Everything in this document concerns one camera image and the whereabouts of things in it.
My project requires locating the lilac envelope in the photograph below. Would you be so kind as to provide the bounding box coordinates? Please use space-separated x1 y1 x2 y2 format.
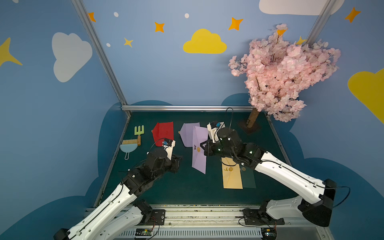
179 123 200 148
192 126 208 174

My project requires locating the red envelope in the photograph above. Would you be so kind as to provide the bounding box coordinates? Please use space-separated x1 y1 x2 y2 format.
152 122 174 147

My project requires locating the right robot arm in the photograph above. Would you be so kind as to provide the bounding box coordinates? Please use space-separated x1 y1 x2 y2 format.
200 128 337 227

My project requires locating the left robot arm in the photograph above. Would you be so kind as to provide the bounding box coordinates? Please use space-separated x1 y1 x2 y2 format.
54 148 183 240

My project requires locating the tan kraft envelope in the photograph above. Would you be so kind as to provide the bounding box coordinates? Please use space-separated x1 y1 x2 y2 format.
221 158 243 190

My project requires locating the dark green envelope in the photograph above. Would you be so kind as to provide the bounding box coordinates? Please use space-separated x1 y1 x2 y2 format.
241 167 256 189

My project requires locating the blue toy brush dustpan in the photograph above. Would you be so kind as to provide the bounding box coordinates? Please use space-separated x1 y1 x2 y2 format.
120 139 138 160

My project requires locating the green toy rake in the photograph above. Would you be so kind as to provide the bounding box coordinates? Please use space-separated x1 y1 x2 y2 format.
134 125 145 146

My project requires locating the left controller board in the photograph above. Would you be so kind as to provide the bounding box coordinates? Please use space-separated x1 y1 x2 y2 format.
135 229 153 238

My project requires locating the controller board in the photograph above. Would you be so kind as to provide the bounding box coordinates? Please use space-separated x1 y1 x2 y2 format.
261 228 277 240
135 229 153 238

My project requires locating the pink blossom artificial tree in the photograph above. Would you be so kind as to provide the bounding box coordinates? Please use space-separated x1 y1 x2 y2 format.
228 24 341 123

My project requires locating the right controller board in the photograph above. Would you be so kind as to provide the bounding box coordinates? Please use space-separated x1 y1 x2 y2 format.
261 228 277 240

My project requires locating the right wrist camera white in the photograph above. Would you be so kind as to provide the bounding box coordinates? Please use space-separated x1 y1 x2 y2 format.
207 121 226 144

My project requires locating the aluminium rail back frame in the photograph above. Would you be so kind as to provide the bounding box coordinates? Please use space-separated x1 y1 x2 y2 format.
121 105 253 112

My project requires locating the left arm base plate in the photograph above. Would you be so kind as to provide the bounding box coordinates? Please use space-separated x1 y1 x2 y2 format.
140 210 166 226

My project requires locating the aluminium front rail base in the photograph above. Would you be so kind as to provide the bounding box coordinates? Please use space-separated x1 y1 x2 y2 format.
74 204 335 240

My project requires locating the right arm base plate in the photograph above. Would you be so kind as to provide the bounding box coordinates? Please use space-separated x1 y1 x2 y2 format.
242 208 285 227

